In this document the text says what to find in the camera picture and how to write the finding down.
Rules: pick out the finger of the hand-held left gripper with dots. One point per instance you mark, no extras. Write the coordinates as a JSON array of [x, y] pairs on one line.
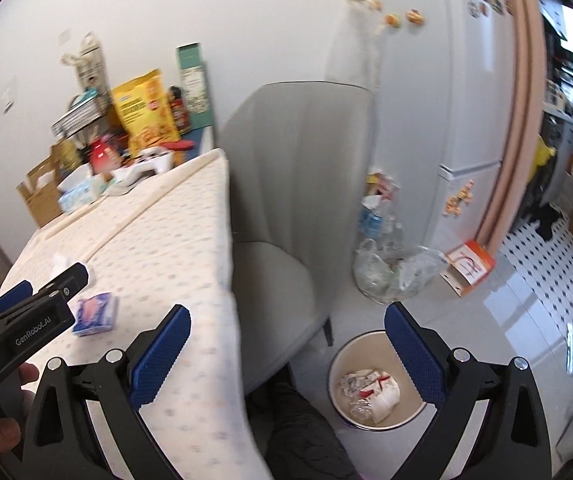
[[14, 297], [69, 280]]

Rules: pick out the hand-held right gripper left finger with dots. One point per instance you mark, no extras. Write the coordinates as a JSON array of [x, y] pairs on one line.
[[159, 360]]

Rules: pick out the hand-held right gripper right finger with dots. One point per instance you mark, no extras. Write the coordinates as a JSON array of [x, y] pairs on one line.
[[414, 355]]

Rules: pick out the white tissue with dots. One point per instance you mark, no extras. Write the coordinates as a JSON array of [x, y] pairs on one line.
[[60, 264]]

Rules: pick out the blue pink tissue packet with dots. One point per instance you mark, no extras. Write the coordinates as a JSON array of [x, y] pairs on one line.
[[95, 315]]

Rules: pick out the red white paper wrapper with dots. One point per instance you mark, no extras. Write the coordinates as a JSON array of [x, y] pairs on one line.
[[385, 396]]

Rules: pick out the cream round waste bin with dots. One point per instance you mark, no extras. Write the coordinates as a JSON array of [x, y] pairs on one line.
[[361, 352]]

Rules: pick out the silver wrapper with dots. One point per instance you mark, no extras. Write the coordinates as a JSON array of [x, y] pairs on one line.
[[354, 384]]

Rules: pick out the clear crumpled plastic wrapper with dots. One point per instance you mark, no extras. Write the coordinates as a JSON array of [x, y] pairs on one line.
[[360, 411]]

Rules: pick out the open brown cardboard box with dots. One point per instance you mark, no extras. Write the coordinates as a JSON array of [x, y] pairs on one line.
[[41, 205]]

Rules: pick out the clear plastic bag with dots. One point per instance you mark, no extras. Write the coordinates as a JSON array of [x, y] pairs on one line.
[[396, 272]]

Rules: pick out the blue white tissue box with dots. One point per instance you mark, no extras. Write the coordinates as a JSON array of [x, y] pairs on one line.
[[84, 192]]

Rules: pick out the orange white carton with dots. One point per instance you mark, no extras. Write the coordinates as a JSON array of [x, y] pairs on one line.
[[469, 267]]

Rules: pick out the dotted cream table cover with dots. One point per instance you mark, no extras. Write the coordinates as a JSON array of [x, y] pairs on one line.
[[166, 240]]

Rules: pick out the dark gold foil bag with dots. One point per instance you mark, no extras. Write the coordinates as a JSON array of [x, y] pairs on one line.
[[66, 155]]

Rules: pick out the person's leg dark trousers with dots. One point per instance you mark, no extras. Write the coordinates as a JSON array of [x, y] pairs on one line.
[[301, 435]]

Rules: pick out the white game controller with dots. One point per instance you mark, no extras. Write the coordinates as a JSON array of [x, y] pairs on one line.
[[146, 165]]

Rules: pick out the plastic bottle blue label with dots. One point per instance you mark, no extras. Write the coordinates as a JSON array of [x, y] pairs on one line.
[[372, 220]]

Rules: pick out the cluster of yellow figure magnets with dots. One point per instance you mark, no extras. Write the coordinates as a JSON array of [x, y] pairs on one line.
[[459, 200]]

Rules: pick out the red flat tool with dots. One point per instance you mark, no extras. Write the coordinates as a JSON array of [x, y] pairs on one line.
[[179, 146]]

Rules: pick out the yellow snack bag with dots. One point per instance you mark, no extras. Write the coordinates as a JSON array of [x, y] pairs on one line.
[[144, 115]]

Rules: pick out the black cloth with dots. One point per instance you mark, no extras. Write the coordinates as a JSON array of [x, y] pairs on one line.
[[541, 222]]

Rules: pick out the red sauce bottle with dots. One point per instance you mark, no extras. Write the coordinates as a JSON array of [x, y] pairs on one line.
[[180, 110]]

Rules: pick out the grey upholstered chair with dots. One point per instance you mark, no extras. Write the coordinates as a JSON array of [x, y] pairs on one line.
[[296, 170]]

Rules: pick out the tall green box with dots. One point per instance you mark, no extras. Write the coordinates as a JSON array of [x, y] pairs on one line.
[[195, 85]]

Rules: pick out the white fridge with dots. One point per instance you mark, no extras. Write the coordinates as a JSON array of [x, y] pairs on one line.
[[441, 100]]

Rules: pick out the hanging translucent plastic bag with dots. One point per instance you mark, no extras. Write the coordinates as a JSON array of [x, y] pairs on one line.
[[354, 45]]

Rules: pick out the kitchen shelf rack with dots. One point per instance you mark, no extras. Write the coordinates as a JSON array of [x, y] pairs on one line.
[[566, 75]]

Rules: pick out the burger fridge magnet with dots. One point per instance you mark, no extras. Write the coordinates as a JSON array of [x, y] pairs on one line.
[[392, 20]]

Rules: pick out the orange food fridge magnet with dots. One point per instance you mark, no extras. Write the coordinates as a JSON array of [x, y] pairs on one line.
[[414, 16]]

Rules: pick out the white wall switch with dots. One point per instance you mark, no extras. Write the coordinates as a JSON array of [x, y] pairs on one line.
[[9, 95]]

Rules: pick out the small white wall plate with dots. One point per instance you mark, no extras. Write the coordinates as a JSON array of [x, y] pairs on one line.
[[65, 36]]

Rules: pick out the pink door frame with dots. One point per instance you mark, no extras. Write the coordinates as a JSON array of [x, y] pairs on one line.
[[521, 110]]

